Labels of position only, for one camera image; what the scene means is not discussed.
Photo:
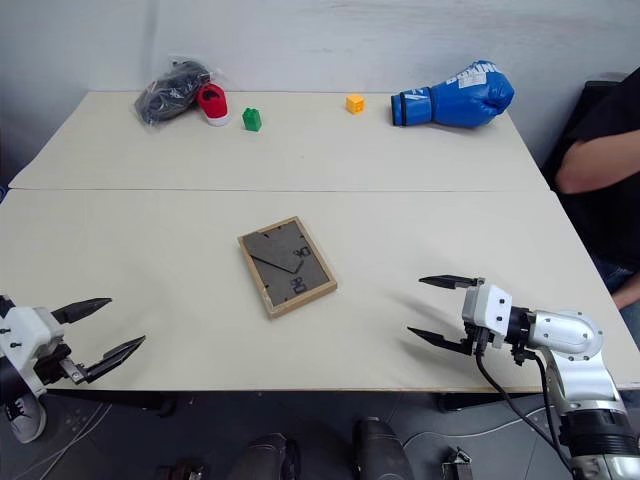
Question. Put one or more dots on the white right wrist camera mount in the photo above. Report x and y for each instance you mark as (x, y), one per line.
(487, 310)

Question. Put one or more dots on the bare person forearm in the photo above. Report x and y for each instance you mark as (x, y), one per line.
(595, 165)
(629, 296)

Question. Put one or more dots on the black table leg bracket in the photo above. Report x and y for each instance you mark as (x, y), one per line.
(457, 401)

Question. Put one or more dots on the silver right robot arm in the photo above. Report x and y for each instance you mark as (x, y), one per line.
(580, 360)

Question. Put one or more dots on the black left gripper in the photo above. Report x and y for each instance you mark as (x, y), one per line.
(57, 365)

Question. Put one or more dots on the green toy block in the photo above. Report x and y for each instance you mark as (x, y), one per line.
(252, 121)

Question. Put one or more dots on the person in black shirt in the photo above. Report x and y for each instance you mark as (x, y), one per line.
(610, 225)

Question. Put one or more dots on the dark rounded shape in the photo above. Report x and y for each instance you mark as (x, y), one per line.
(267, 457)
(380, 450)

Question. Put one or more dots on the black chair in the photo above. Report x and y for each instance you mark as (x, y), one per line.
(600, 87)

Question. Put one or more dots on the grey and white sneaker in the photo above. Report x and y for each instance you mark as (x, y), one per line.
(25, 417)

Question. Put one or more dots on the blue boxing glove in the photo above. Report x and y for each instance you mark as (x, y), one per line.
(465, 100)

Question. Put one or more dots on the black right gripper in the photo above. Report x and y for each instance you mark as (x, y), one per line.
(481, 342)

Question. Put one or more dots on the red and white shoe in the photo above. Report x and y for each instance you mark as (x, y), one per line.
(214, 102)

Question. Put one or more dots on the black bag in clear plastic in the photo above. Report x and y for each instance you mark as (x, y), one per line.
(165, 97)

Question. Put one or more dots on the face-down wooden picture frame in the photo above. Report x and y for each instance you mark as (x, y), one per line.
(280, 260)

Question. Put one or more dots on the yellow toy cube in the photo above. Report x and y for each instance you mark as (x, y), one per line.
(355, 105)

